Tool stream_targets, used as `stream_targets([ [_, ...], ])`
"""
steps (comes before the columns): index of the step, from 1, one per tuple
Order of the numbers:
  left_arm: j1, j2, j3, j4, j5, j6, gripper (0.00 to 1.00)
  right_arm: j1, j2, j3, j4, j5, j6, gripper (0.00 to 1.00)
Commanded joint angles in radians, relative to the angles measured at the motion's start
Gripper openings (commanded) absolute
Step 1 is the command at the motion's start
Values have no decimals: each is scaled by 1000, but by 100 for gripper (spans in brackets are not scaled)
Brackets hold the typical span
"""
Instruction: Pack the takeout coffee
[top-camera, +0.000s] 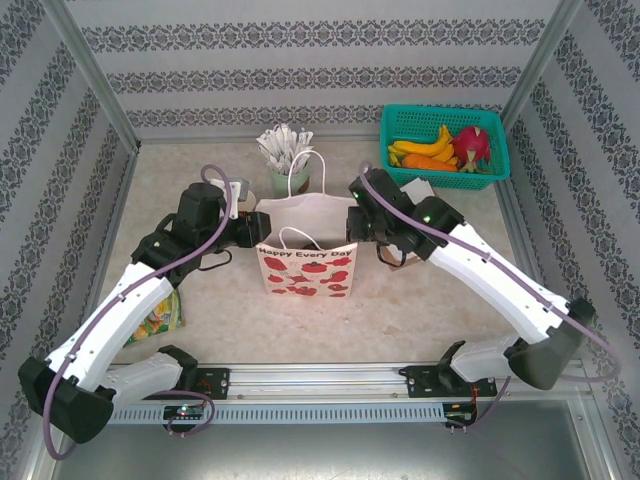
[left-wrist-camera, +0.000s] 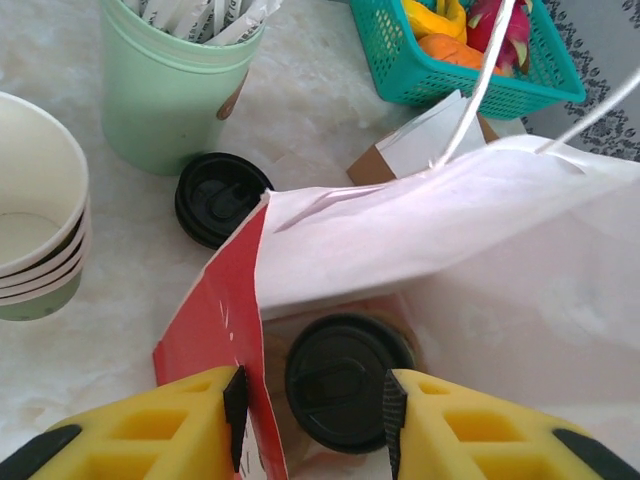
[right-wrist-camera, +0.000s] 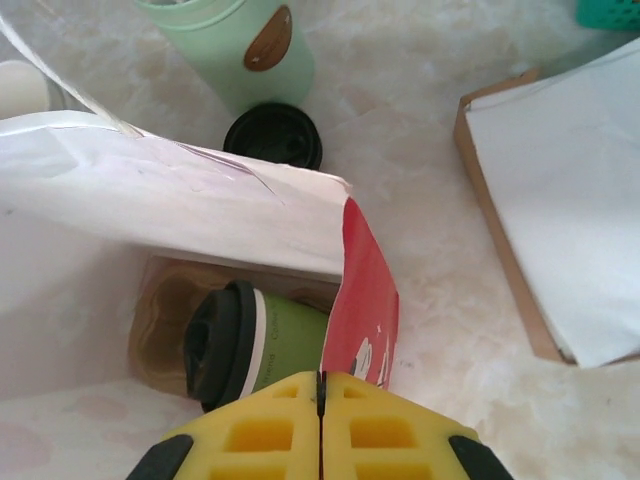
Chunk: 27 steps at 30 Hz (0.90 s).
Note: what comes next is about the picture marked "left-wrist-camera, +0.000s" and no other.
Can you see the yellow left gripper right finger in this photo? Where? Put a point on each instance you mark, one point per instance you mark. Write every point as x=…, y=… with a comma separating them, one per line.
x=475, y=440

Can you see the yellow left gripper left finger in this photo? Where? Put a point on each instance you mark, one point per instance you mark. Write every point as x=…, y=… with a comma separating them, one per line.
x=150, y=430

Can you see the green coffee cup black lid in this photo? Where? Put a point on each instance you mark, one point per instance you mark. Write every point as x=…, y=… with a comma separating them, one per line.
x=345, y=380

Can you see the white paper bag red prints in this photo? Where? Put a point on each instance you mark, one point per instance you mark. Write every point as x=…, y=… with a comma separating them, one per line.
x=400, y=235

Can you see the white paper cup green outside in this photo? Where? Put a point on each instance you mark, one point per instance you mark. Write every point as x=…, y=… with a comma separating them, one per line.
x=30, y=280
x=40, y=309
x=30, y=291
x=35, y=190

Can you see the black plastic cup lid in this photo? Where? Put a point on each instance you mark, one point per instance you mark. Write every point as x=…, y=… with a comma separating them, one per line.
x=197, y=239
x=220, y=192

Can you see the white flat paper bag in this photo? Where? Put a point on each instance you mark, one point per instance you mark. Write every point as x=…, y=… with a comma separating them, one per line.
x=425, y=135

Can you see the mint green holder cup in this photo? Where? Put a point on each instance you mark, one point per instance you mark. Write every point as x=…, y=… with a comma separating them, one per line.
x=160, y=100

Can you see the teal plastic mesh basket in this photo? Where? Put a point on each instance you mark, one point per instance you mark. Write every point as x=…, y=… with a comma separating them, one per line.
x=415, y=75

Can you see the pink dragon fruit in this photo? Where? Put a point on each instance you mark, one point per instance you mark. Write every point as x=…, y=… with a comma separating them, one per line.
x=515, y=30

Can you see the yellow banana bunch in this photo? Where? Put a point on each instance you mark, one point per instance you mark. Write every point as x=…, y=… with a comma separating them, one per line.
x=435, y=17

